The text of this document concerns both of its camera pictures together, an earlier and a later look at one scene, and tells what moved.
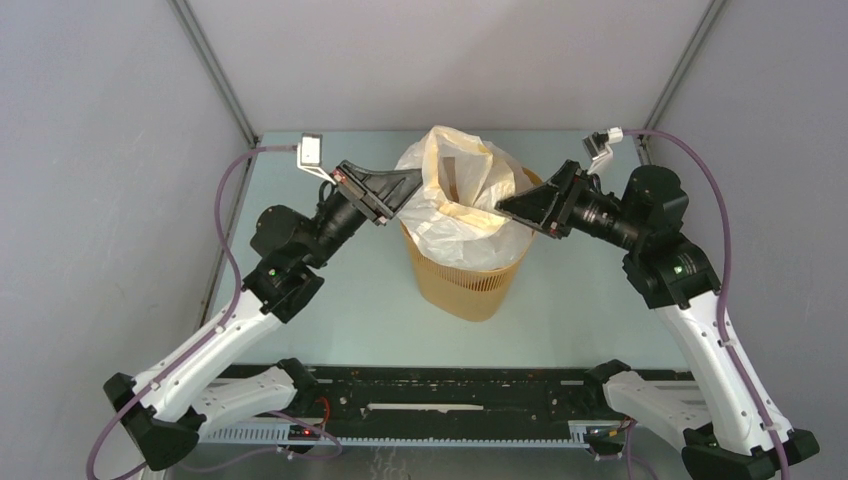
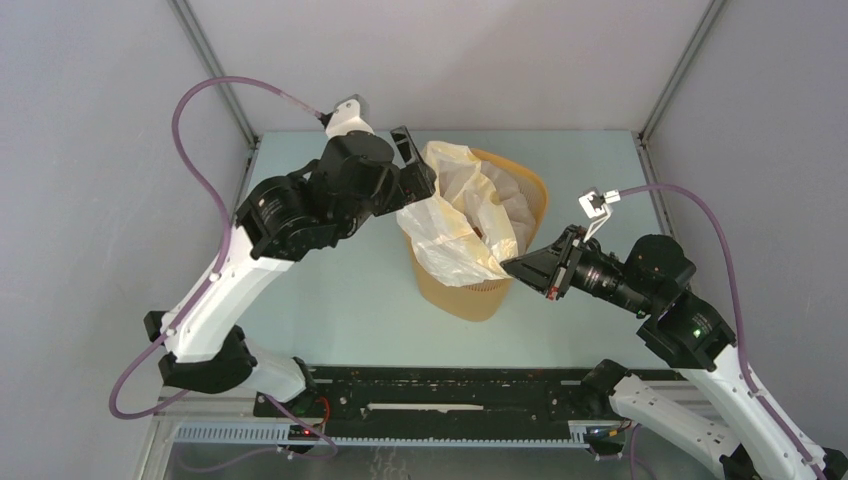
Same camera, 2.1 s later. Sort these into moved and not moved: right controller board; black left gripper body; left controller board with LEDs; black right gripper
Moved: black left gripper body; black right gripper
Not moved: left controller board with LEDs; right controller board
